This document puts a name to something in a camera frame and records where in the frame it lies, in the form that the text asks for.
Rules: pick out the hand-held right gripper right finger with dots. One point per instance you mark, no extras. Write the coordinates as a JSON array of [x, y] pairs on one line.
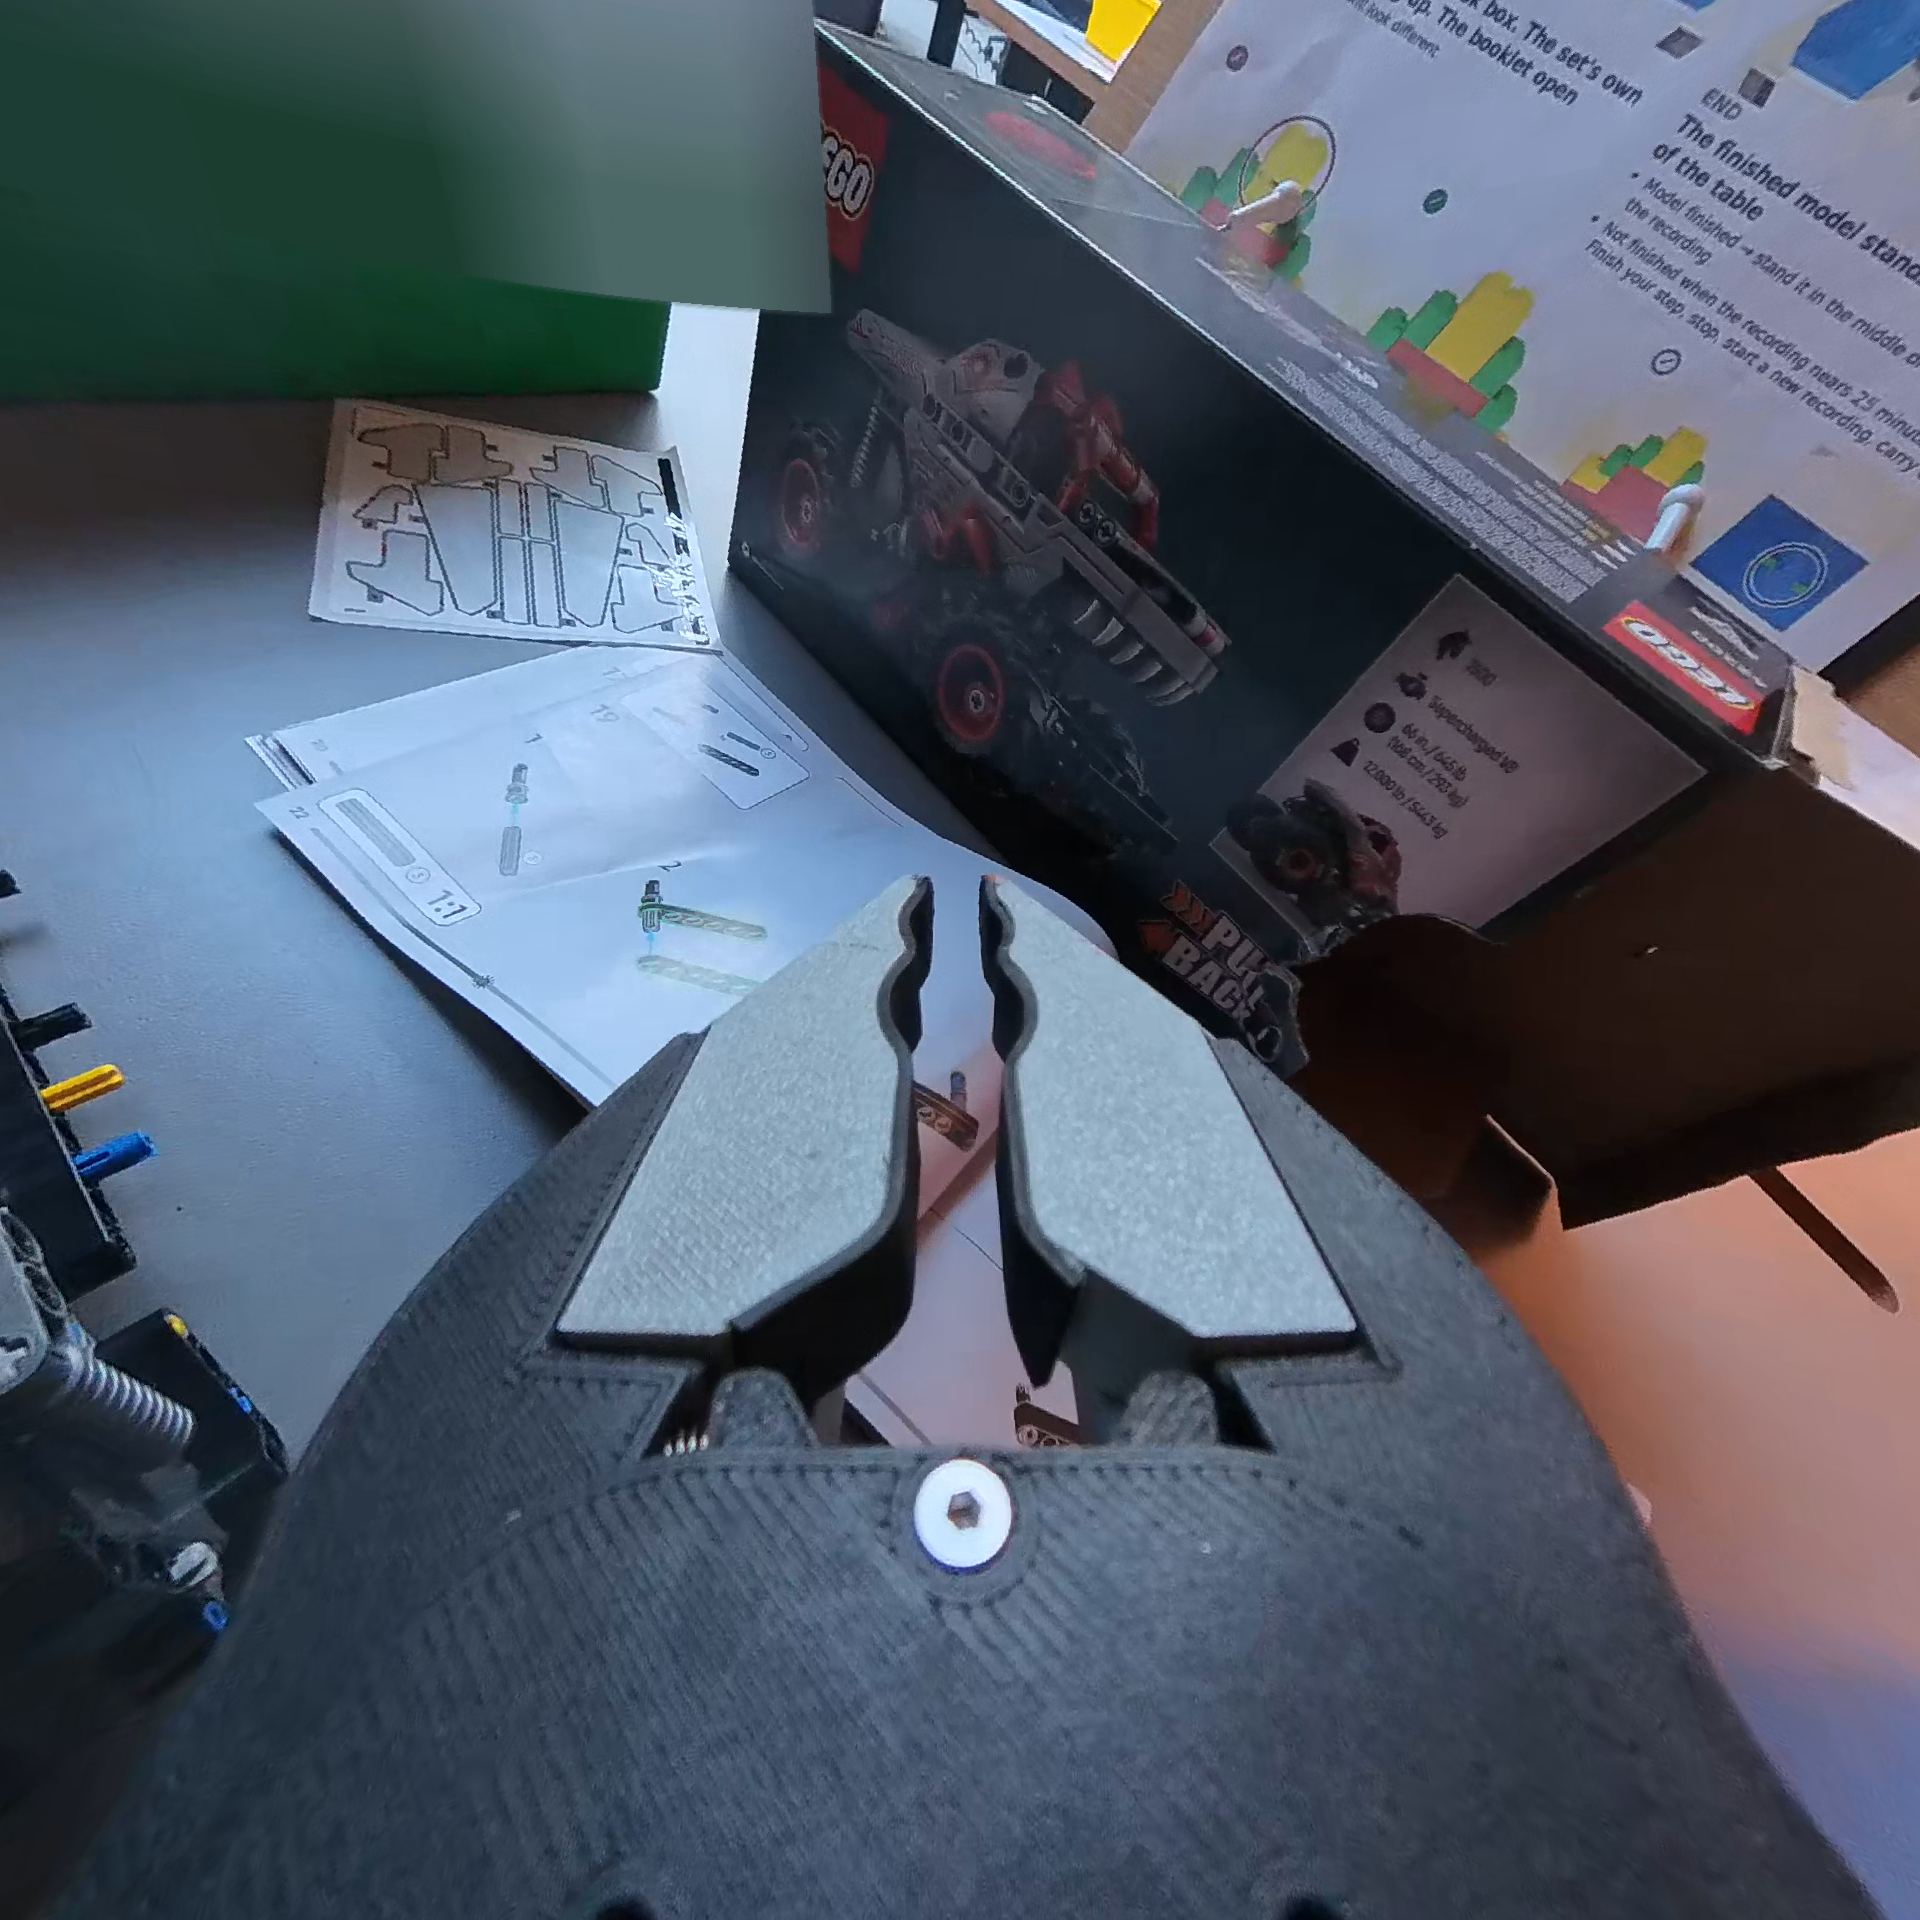
[[1154, 1155]]

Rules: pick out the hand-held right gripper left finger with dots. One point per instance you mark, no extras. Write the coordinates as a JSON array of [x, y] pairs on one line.
[[749, 1155]]

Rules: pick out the partly built lego model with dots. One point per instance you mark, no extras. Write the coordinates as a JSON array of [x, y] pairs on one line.
[[90, 1440]]

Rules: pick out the green plastic bin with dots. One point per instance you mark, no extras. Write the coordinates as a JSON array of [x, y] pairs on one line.
[[299, 359]]

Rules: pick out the lego instruction booklet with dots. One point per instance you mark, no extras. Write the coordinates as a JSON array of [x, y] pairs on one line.
[[599, 840]]

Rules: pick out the black lego set box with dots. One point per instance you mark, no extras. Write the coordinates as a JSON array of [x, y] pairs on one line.
[[1049, 600]]

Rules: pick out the lego sticker sheet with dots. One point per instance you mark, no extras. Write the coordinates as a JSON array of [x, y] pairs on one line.
[[511, 524]]

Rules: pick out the wooden framed instruction poster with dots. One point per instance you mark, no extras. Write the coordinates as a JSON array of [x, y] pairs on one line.
[[1576, 225]]

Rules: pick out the yellow container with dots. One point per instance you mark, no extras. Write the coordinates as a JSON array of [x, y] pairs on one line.
[[1120, 27]]

